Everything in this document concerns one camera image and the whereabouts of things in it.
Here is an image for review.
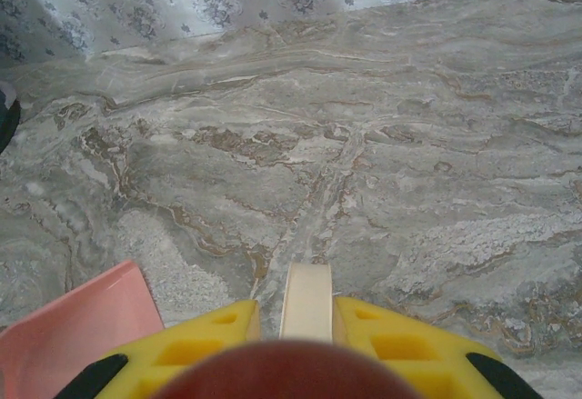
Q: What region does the wooden hand brush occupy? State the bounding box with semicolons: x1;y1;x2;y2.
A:
158;261;433;399

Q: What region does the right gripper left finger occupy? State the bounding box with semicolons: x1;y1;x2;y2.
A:
52;298;263;399

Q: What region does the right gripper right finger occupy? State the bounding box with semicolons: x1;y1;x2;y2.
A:
334;296;549;399

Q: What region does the dark blue trash bin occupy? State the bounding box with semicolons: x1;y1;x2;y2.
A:
0;79;23;157

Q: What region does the pink plastic dustpan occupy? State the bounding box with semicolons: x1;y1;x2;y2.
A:
0;260;167;399

